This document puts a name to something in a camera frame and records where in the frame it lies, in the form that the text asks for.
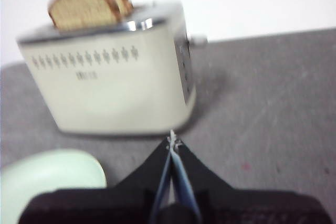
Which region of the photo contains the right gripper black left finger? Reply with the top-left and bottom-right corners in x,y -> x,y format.
114,136 -> 174,199

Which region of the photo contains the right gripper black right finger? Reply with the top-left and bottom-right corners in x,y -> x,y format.
173,139 -> 236,201

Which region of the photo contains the pale green plate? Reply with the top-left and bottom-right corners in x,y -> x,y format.
0,149 -> 108,209

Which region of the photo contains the bread slice with white-flecked crust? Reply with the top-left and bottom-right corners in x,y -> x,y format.
47,0 -> 122,32

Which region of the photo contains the cream toaster with chrome top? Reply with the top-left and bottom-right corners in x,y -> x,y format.
15,0 -> 208,137

